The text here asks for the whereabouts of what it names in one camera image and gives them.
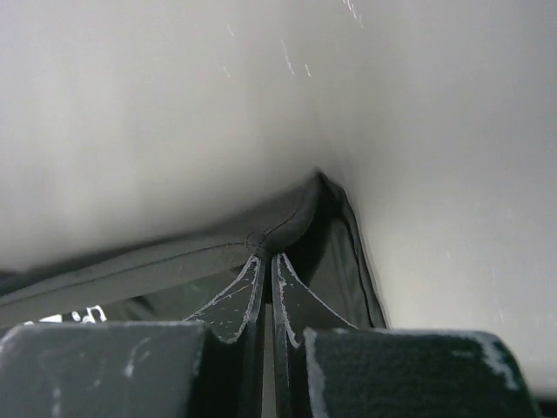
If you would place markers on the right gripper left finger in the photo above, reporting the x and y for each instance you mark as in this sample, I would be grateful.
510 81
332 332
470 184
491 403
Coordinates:
209 365

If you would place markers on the black printed t shirt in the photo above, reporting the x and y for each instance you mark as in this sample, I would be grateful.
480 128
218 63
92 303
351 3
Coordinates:
312 223

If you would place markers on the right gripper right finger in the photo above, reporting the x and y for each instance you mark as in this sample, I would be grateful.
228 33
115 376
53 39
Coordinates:
334 369

